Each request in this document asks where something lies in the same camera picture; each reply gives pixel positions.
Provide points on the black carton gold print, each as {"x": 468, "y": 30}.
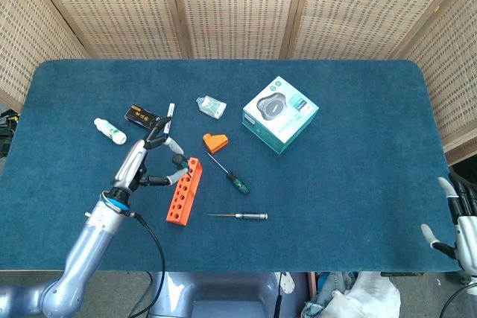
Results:
{"x": 139, "y": 116}

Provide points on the blue felt table mat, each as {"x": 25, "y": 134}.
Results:
{"x": 335, "y": 202}

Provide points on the tissue pack green print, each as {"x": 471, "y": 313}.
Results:
{"x": 211, "y": 107}

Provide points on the black equipment beside table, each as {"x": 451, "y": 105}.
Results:
{"x": 5, "y": 132}

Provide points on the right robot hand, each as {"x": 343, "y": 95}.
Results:
{"x": 467, "y": 236}

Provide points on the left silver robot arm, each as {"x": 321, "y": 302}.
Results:
{"x": 93, "y": 236}

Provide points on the small orange printed part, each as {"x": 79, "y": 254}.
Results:
{"x": 214, "y": 143}

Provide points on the blue denim cloth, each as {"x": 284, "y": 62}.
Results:
{"x": 320, "y": 301}

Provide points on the white plastic bottle green print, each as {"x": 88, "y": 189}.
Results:
{"x": 110, "y": 131}

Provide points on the blue grey robot torso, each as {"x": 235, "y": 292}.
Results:
{"x": 223, "y": 295}

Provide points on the white marker blue cap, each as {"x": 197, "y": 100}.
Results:
{"x": 170, "y": 109}

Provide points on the white crumpled bag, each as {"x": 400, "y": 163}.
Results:
{"x": 369, "y": 295}

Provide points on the silver precision screwdriver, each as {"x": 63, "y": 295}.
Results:
{"x": 253, "y": 216}

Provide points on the orange bit holder block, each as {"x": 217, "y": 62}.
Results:
{"x": 179, "y": 202}

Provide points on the woven folding screen panel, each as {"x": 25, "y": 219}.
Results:
{"x": 22, "y": 35}
{"x": 454, "y": 72}
{"x": 372, "y": 5}
{"x": 112, "y": 5}
{"x": 238, "y": 5}

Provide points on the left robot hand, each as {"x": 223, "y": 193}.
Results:
{"x": 130, "y": 163}

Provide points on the teal Philips product box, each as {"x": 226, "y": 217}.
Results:
{"x": 279, "y": 124}

